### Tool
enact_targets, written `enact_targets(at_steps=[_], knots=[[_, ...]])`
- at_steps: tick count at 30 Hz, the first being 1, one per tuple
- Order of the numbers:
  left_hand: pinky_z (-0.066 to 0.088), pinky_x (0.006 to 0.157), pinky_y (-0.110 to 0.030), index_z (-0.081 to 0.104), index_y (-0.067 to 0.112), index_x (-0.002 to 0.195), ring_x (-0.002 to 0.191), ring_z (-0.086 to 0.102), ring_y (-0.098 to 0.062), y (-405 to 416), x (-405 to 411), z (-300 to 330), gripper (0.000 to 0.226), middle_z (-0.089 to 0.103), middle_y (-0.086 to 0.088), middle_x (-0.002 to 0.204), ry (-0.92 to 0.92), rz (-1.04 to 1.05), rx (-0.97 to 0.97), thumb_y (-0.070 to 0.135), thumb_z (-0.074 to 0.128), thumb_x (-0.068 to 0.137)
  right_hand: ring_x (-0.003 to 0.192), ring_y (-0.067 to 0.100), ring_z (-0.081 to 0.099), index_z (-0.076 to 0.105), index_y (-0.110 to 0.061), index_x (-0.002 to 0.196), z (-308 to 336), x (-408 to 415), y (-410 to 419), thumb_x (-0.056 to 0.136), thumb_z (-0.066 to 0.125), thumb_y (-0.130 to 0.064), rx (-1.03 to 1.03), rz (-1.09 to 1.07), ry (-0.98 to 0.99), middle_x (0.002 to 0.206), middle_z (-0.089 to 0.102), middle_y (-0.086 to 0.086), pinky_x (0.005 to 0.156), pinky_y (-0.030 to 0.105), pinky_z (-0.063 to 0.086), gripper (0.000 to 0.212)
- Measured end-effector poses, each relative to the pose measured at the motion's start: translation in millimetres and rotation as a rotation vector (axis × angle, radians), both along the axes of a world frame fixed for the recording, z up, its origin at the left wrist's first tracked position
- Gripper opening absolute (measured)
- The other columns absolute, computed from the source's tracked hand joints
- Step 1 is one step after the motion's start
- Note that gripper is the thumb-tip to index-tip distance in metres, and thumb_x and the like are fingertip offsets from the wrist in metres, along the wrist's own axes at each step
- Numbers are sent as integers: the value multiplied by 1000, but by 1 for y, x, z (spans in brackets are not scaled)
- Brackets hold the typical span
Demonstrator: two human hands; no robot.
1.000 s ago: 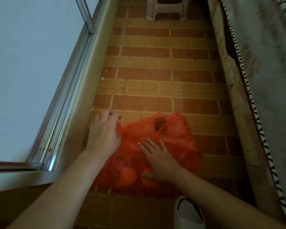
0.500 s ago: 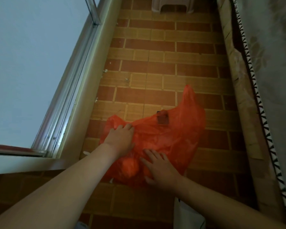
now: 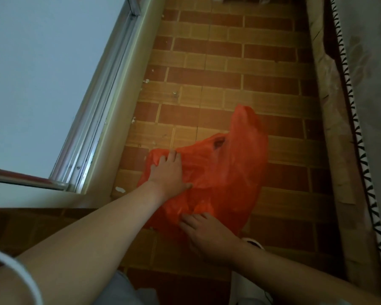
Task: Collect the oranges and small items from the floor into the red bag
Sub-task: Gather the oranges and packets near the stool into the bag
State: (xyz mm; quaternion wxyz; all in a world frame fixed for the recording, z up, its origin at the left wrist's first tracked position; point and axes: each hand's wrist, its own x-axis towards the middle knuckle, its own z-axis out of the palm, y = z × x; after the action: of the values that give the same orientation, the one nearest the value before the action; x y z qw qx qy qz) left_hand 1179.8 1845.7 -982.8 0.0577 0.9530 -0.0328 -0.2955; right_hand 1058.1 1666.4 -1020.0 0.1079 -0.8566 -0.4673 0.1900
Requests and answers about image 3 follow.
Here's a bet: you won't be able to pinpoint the person's right hand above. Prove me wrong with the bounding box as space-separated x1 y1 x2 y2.
179 212 243 268

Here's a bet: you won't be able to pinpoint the person's left hand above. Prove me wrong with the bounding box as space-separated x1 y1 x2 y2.
147 150 193 201

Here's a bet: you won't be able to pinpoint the red plastic bag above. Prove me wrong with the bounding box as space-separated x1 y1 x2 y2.
136 104 270 236

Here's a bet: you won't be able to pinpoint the person's right forearm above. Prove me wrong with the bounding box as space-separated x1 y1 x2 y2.
230 241 381 305

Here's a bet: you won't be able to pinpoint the person's left forearm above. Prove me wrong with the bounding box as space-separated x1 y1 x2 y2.
0 180 166 305

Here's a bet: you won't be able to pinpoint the white right slipper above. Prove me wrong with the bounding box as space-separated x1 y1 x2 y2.
230 237 274 305

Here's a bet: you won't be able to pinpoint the grey trousers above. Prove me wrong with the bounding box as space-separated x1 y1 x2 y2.
92 271 161 305

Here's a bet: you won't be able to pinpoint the white sliding door wardrobe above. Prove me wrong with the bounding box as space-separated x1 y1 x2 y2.
0 0 166 209

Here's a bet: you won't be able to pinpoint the white quilted mattress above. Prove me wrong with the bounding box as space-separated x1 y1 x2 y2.
329 0 381 301

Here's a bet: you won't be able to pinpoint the dark brown bed frame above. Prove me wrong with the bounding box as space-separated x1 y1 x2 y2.
304 0 381 297

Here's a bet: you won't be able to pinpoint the white garment strap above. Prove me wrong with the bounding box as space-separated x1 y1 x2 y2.
0 247 44 305

